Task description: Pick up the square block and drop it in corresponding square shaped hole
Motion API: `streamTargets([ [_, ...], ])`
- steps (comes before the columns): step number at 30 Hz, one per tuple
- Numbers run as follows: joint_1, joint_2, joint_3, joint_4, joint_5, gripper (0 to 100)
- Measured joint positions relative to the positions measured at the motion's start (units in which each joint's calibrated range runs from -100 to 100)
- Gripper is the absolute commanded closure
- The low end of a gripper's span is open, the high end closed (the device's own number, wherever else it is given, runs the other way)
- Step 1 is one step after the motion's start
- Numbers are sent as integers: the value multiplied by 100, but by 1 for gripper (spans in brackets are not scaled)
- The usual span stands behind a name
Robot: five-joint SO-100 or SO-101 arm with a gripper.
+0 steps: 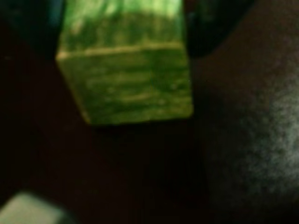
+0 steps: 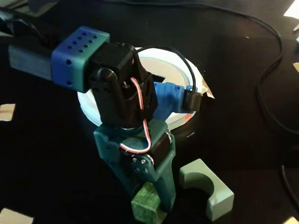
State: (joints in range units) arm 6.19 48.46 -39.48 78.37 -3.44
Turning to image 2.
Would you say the teal gripper with motor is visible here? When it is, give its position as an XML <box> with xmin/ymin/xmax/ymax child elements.
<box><xmin>93</xmin><ymin>119</ymin><xmax>176</xmax><ymax>212</ymax></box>

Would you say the dark green square wooden block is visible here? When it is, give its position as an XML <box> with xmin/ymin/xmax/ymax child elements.
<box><xmin>130</xmin><ymin>182</ymin><xmax>169</xmax><ymax>223</ymax></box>

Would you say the light teal arch block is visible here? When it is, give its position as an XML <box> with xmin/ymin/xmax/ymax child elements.
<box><xmin>178</xmin><ymin>158</ymin><xmax>235</xmax><ymax>222</ymax></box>

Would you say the white round shape sorter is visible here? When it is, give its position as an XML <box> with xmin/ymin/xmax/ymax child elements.
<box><xmin>77</xmin><ymin>48</ymin><xmax>204</xmax><ymax>131</ymax></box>

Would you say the short beige masking tape piece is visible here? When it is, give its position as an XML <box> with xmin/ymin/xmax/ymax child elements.
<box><xmin>200</xmin><ymin>76</ymin><xmax>216</xmax><ymax>100</ymax></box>

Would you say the cardboard insert with cutouts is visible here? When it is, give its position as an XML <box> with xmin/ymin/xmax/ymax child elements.
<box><xmin>139</xmin><ymin>57</ymin><xmax>189</xmax><ymax>87</ymax></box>

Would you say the grey green background object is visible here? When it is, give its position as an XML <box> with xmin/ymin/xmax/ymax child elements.
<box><xmin>0</xmin><ymin>0</ymin><xmax>59</xmax><ymax>17</ymax></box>

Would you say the white paper sheet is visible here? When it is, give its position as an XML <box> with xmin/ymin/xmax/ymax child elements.
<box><xmin>283</xmin><ymin>0</ymin><xmax>299</xmax><ymax>18</ymax></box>

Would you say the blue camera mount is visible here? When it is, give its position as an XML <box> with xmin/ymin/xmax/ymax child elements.
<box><xmin>153</xmin><ymin>81</ymin><xmax>193</xmax><ymax>122</ymax></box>

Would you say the red white servo wire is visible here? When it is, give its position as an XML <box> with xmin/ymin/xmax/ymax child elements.
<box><xmin>119</xmin><ymin>77</ymin><xmax>153</xmax><ymax>155</ymax></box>

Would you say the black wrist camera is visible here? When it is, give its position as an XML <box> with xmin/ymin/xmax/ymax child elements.
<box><xmin>183</xmin><ymin>91</ymin><xmax>203</xmax><ymax>111</ymax></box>

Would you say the black camera cable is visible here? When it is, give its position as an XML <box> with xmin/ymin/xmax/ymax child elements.
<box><xmin>134</xmin><ymin>46</ymin><xmax>198</xmax><ymax>94</ymax></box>

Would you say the short black cable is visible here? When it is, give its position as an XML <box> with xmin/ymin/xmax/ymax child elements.
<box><xmin>281</xmin><ymin>144</ymin><xmax>299</xmax><ymax>210</ymax></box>

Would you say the long black cable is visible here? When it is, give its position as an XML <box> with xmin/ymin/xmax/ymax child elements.
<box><xmin>121</xmin><ymin>0</ymin><xmax>299</xmax><ymax>136</ymax></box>

